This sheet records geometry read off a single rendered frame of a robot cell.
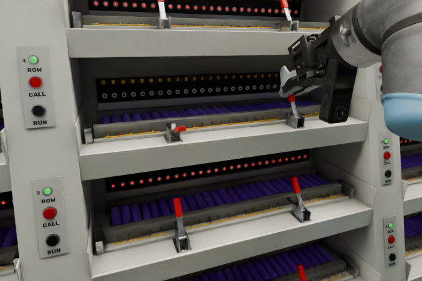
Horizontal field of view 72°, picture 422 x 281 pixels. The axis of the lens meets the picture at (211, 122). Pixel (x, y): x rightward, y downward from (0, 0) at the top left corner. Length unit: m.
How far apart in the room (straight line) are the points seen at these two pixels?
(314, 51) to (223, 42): 0.17
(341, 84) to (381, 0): 0.15
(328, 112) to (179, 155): 0.27
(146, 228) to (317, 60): 0.45
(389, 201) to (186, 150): 0.51
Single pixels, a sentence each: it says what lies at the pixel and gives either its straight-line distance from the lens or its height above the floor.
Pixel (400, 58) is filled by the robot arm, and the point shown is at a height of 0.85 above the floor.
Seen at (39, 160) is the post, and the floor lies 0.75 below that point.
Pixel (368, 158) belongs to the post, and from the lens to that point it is 0.76.
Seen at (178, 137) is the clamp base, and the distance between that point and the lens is 0.53.
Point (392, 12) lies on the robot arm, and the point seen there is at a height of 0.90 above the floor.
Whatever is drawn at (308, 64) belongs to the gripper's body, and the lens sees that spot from 0.55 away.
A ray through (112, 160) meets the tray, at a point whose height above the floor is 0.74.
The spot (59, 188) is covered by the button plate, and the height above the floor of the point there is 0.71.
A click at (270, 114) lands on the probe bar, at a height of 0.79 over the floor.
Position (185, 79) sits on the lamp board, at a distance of 0.69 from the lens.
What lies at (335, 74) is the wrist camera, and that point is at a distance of 0.52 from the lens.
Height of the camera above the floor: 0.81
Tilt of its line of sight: 3 degrees down
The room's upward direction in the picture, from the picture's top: 5 degrees counter-clockwise
